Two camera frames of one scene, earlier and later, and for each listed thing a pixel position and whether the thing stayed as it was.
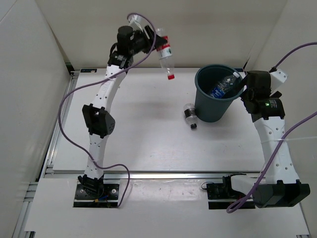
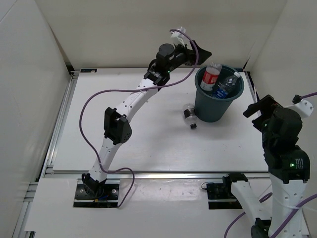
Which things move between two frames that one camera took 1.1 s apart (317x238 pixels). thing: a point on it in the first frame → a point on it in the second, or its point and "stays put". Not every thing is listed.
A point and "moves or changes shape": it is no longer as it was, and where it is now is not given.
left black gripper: x=140 y=33 → x=190 y=56
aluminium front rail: x=146 y=175 stays put
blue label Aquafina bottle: x=221 y=88 stays put
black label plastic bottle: x=190 y=114 stays put
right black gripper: x=244 y=82 → x=266 y=104
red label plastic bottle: x=165 y=55 moves or changes shape
